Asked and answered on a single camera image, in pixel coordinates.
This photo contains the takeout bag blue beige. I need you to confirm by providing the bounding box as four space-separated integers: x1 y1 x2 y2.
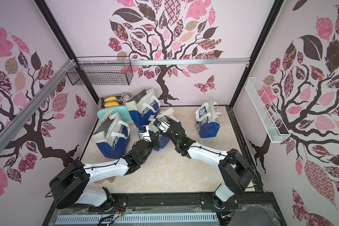
141 107 176 152
195 96 222 138
92 111 131 159

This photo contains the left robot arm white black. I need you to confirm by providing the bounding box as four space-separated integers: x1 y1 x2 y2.
50 137 160 209

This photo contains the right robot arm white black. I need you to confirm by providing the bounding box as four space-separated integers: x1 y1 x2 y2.
154 117 256 210

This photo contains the mint green toaster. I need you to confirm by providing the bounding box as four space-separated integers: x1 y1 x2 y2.
97 92 133 124

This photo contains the front bread slice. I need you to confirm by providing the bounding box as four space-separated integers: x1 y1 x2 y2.
104 101 120 108

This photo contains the bread slice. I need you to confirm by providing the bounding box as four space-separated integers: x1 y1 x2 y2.
104 101 120 108
102 96 117 103

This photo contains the rear bread slice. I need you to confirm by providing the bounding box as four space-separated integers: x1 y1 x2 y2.
102 96 117 103

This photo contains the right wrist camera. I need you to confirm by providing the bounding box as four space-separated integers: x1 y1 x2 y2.
153 118 170 134

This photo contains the white slotted cable duct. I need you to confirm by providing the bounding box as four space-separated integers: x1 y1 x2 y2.
54 212 219 226

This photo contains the black wire basket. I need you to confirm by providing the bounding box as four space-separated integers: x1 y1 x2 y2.
66 56 134 86

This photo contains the white wire shelf basket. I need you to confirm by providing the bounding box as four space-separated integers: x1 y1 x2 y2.
245 77 290 143

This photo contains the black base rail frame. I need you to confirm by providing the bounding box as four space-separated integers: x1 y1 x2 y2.
43 192 286 226

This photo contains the aluminium rail left wall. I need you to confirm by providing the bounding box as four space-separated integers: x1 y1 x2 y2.
0 59 74 153

